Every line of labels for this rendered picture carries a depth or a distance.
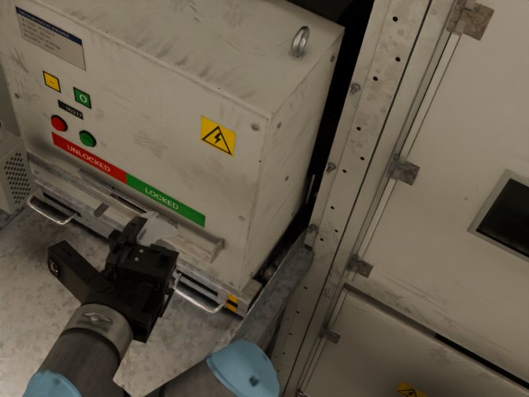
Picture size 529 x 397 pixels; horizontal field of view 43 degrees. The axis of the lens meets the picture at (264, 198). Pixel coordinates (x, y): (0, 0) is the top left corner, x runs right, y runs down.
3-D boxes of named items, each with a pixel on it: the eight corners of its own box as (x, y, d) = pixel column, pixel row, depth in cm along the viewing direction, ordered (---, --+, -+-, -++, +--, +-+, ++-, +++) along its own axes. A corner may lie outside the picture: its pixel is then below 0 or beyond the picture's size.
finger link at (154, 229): (187, 223, 96) (166, 265, 88) (148, 212, 96) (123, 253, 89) (190, 205, 94) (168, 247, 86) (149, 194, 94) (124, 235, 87)
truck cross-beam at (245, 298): (246, 319, 126) (249, 304, 121) (21, 188, 138) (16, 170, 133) (259, 299, 129) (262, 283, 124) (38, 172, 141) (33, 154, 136)
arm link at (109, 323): (58, 362, 78) (57, 315, 73) (75, 334, 82) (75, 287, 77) (120, 381, 77) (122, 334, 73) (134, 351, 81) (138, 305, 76)
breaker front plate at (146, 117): (235, 299, 123) (264, 123, 85) (28, 180, 134) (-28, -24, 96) (239, 294, 124) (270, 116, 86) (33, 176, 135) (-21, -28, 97)
